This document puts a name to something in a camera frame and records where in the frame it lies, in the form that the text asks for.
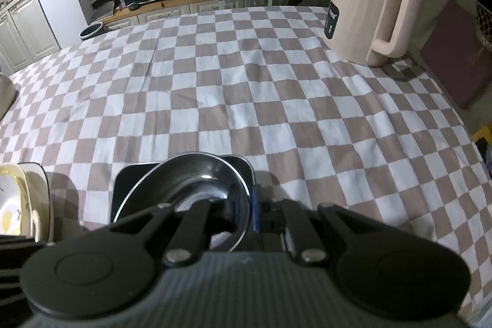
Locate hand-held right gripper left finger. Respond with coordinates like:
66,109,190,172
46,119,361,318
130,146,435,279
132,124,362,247
109,186,247,268

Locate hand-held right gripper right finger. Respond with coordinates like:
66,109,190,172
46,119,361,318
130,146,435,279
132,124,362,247
252,190,385,268

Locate round steel bowl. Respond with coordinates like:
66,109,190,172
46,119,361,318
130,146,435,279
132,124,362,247
118,153,251,252

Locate yellow-rimmed lemon print bowl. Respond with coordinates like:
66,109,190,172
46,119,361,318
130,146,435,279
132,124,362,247
0,164,33,236

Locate cream bowl with handles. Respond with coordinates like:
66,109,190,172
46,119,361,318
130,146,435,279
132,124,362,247
17,162,53,242

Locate square steel bowl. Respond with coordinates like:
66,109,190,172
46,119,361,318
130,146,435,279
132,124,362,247
111,155,257,233

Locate brown white checkered tablecloth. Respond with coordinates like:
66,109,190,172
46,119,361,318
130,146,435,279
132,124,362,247
0,5,492,317

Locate white cat-shaped container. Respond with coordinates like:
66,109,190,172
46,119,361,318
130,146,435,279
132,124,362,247
0,72,18,121

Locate low wooden bench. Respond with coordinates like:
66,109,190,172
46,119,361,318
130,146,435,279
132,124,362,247
103,0,220,28

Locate dark round trash bin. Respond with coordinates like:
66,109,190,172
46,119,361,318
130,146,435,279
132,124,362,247
79,22,107,41

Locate beige electric kettle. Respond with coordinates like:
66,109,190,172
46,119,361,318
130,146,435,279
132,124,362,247
322,0,426,67

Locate white kitchen cabinets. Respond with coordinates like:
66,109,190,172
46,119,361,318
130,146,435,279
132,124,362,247
0,0,63,72

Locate yellow box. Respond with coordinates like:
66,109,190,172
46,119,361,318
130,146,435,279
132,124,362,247
472,124,492,149

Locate pink floor mat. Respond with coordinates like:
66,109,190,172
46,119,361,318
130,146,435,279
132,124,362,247
420,1,492,110

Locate rope basket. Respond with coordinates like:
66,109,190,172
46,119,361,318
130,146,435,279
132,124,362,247
474,0,492,45

